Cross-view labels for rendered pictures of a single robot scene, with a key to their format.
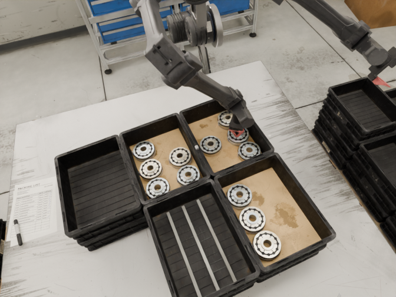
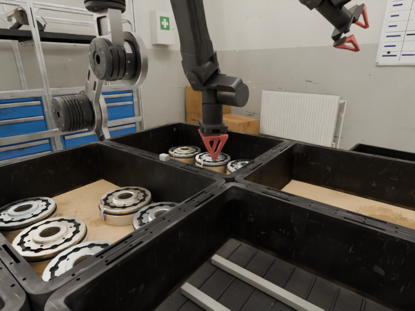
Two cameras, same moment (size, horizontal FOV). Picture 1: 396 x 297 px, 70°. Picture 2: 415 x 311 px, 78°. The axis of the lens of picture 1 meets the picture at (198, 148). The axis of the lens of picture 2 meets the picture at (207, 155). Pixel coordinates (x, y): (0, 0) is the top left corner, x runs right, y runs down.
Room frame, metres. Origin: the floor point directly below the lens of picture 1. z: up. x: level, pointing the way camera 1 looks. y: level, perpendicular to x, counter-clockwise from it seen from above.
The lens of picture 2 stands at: (0.26, 0.22, 1.11)
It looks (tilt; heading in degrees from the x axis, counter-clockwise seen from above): 20 degrees down; 324
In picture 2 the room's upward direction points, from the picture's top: straight up
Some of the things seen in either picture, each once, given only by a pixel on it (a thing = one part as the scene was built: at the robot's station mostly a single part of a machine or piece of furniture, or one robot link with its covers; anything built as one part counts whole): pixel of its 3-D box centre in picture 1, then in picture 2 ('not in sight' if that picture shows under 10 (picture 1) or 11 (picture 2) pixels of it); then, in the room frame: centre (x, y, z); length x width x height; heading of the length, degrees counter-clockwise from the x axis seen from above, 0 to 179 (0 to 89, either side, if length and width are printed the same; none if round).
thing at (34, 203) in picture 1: (32, 208); not in sight; (0.65, 0.84, 0.70); 0.33 x 0.23 x 0.01; 11
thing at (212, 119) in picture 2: (238, 116); (212, 115); (0.82, -0.20, 0.98); 0.10 x 0.07 x 0.07; 154
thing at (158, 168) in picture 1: (150, 168); (50, 235); (0.68, 0.22, 0.86); 0.10 x 0.10 x 0.01
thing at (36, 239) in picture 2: (150, 168); (50, 232); (0.68, 0.22, 0.86); 0.05 x 0.05 x 0.01
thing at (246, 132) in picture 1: (238, 133); (212, 158); (0.82, -0.20, 0.86); 0.10 x 0.10 x 0.01
